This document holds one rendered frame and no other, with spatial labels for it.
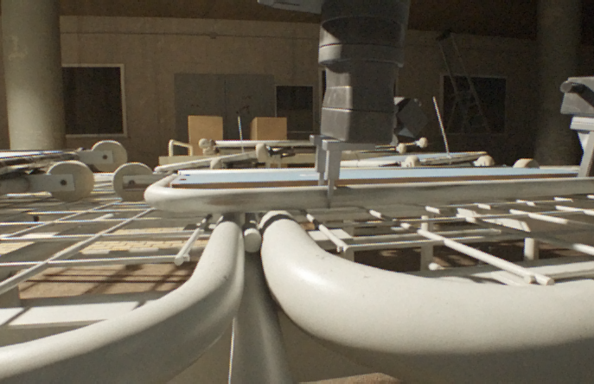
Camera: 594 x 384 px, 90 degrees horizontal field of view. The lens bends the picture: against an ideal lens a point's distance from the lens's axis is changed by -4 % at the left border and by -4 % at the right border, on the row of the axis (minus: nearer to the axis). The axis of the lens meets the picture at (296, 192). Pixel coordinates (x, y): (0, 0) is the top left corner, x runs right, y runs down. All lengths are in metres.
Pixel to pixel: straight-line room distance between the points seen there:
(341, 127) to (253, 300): 0.16
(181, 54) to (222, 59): 0.78
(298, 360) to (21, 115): 4.85
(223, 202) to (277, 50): 6.50
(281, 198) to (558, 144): 6.28
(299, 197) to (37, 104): 4.74
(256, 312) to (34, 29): 5.06
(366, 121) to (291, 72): 6.40
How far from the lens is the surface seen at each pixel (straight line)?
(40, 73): 5.03
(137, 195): 0.55
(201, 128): 3.93
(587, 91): 0.59
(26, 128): 4.94
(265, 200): 0.28
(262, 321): 0.17
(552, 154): 6.48
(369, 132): 0.27
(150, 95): 6.72
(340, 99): 0.28
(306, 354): 0.25
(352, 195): 0.31
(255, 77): 6.52
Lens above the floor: 0.55
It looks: 5 degrees down
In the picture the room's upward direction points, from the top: 1 degrees counter-clockwise
